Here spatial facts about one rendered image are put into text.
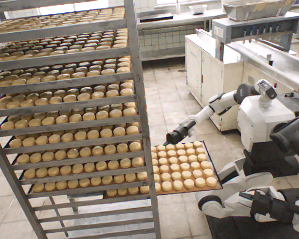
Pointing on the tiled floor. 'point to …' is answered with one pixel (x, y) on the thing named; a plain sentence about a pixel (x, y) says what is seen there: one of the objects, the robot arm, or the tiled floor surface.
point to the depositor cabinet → (215, 77)
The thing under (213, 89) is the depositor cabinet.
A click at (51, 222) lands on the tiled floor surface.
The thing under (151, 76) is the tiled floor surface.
